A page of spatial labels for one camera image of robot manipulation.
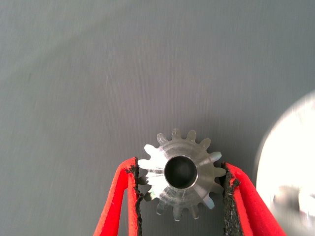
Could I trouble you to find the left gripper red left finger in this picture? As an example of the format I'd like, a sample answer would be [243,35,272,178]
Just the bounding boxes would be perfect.
[93,157,144,236]

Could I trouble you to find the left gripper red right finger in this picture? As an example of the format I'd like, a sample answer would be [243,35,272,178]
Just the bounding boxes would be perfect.
[219,162,287,236]

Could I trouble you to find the small steel planetary gear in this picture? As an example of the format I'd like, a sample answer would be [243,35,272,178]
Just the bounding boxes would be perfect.
[137,127,226,222]

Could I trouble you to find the round metal carrier plate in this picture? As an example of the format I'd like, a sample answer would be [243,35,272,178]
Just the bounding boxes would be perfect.
[255,89,315,233]

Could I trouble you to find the dark grey table cloth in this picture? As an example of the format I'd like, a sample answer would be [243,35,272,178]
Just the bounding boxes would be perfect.
[0,0,315,236]

